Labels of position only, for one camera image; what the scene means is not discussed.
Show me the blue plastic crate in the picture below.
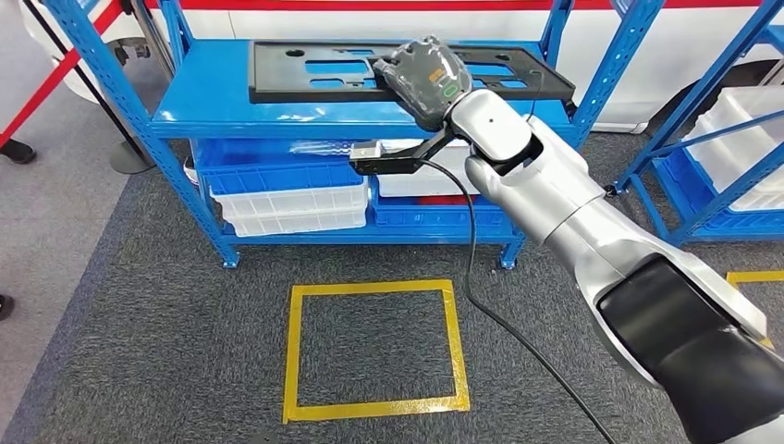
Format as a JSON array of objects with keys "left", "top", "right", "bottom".
[
  {"left": 194, "top": 137, "right": 365, "bottom": 196},
  {"left": 370, "top": 178, "right": 509, "bottom": 228},
  {"left": 652, "top": 146, "right": 784, "bottom": 241}
]

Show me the black plastic plate part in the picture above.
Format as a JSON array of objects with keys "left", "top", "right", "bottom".
[{"left": 248, "top": 39, "right": 577, "bottom": 105}]

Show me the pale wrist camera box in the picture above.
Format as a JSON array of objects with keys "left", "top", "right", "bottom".
[{"left": 349, "top": 139, "right": 384, "bottom": 162}]

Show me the black cable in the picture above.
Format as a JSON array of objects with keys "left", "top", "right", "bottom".
[{"left": 423, "top": 159, "right": 617, "bottom": 444}]

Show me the blue wheeled shelf rack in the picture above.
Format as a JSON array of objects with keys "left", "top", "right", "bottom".
[{"left": 612, "top": 0, "right": 784, "bottom": 246}]

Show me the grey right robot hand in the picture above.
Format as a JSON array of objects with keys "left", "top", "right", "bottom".
[{"left": 372, "top": 34, "right": 476, "bottom": 133}]

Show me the white car with red stripe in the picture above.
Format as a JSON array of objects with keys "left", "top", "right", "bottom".
[{"left": 18, "top": 0, "right": 784, "bottom": 133}]

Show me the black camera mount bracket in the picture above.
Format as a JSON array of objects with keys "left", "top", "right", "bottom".
[{"left": 349, "top": 125, "right": 458, "bottom": 177}]

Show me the yellow floor tape square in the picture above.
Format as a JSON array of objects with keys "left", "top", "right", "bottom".
[{"left": 281, "top": 278, "right": 472, "bottom": 426}]

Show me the blue metal shelf rack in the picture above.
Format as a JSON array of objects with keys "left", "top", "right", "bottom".
[{"left": 43, "top": 0, "right": 666, "bottom": 271}]

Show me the red object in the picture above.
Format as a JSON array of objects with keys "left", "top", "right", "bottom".
[{"left": 416, "top": 194, "right": 482, "bottom": 206}]

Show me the red barrier belt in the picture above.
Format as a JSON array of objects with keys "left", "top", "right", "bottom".
[{"left": 0, "top": 0, "right": 124, "bottom": 148}]

